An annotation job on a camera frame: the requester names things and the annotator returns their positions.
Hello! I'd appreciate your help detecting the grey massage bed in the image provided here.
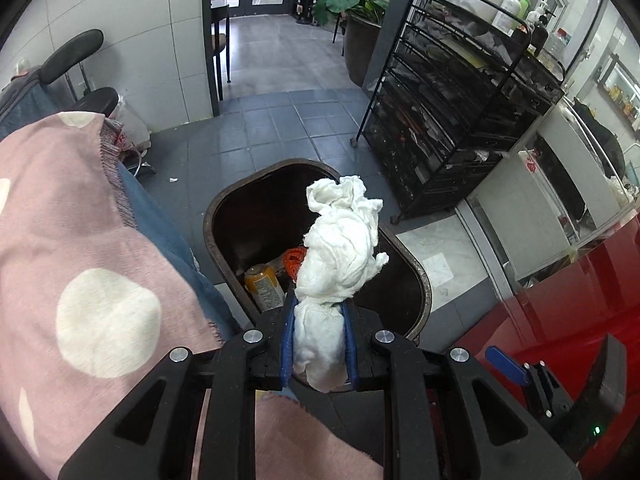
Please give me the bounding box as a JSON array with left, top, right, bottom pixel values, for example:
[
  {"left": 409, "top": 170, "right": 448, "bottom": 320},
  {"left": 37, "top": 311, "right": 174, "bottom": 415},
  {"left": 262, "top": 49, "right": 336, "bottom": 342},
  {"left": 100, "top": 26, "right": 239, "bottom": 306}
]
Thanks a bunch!
[{"left": 0, "top": 66, "right": 74, "bottom": 140}]

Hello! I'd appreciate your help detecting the red cabinet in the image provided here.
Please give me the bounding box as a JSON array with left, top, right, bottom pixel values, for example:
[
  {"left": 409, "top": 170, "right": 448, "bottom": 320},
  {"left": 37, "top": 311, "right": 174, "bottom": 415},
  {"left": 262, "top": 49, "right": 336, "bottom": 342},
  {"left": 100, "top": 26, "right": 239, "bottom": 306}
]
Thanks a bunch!
[{"left": 456, "top": 218, "right": 639, "bottom": 479}]

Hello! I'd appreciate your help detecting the orange juice bottle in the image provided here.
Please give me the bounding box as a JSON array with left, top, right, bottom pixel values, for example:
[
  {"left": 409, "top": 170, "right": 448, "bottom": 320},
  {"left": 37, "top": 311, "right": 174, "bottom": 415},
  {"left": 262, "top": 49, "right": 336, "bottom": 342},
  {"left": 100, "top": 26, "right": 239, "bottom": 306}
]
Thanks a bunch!
[{"left": 244, "top": 264, "right": 284, "bottom": 312}]

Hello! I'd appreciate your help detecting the black wire rack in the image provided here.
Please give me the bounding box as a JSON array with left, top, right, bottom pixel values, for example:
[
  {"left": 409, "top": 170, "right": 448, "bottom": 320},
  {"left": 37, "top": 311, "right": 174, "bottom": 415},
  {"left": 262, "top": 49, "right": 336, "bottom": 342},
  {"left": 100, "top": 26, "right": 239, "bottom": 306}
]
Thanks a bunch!
[{"left": 357, "top": 0, "right": 563, "bottom": 224}]

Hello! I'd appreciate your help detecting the brown trash bin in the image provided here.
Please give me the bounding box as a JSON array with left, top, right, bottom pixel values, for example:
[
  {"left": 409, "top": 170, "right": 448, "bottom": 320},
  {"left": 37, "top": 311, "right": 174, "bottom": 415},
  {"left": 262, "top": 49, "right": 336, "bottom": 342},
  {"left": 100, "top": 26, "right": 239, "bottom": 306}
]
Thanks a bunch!
[{"left": 203, "top": 158, "right": 432, "bottom": 341}]

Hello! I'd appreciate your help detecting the black chair by door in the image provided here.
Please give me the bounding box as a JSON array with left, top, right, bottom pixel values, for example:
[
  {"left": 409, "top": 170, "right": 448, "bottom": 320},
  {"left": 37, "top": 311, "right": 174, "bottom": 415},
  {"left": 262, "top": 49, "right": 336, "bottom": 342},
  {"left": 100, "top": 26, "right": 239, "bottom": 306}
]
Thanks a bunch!
[{"left": 210, "top": 4, "right": 230, "bottom": 101}]

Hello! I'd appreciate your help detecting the white tissue wad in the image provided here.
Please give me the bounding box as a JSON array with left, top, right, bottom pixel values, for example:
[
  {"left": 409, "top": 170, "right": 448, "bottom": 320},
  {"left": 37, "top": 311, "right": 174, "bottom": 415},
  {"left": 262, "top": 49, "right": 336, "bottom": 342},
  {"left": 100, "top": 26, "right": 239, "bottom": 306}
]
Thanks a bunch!
[{"left": 293, "top": 176, "right": 390, "bottom": 393}]

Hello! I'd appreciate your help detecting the white plastic bag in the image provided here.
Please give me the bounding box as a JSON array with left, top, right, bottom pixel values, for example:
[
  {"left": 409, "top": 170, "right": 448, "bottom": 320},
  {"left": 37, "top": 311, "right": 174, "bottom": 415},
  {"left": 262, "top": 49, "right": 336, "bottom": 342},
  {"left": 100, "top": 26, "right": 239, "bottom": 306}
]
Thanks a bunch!
[{"left": 110, "top": 96, "right": 151, "bottom": 152}]

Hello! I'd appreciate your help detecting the blue bed skirt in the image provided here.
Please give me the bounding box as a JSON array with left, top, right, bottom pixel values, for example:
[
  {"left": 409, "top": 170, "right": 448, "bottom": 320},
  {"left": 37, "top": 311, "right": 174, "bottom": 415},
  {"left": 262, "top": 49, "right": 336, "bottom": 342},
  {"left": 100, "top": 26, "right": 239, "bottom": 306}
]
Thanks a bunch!
[{"left": 117, "top": 162, "right": 241, "bottom": 341}]

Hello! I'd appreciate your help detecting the green potted plant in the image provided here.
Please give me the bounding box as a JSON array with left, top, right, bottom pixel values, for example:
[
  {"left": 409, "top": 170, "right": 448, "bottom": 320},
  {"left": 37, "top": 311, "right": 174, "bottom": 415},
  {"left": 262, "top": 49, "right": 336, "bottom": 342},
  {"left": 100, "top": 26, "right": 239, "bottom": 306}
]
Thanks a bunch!
[{"left": 312, "top": 0, "right": 390, "bottom": 26}]

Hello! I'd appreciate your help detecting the pink polka dot blanket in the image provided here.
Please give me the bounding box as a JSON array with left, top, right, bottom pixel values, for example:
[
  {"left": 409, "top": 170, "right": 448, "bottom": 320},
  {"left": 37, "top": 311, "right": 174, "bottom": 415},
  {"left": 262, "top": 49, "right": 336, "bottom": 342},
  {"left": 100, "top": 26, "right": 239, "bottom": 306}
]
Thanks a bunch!
[{"left": 0, "top": 110, "right": 386, "bottom": 480}]

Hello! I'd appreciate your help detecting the orange foam fruit net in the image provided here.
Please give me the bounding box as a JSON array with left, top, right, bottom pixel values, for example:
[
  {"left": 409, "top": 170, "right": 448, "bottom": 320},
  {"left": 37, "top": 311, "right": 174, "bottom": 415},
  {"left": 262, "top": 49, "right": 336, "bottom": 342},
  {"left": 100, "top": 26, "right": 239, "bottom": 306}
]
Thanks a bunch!
[{"left": 282, "top": 247, "right": 307, "bottom": 282}]

